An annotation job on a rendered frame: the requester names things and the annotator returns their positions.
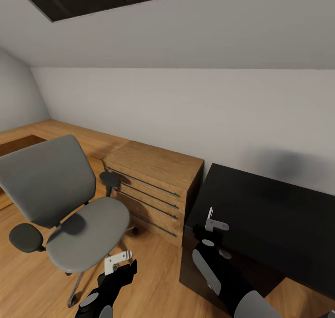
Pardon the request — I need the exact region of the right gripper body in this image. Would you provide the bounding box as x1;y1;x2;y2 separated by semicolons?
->
195;225;222;247

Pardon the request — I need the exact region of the swivel chair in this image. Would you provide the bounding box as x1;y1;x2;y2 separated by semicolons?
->
0;134;139;308

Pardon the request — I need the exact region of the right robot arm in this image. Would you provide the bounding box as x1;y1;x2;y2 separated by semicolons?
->
192;219;283;318

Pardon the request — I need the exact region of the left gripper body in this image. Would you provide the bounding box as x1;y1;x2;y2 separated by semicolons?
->
97;264;134;295

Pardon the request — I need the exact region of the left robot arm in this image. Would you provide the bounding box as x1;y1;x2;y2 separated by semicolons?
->
75;250;137;318

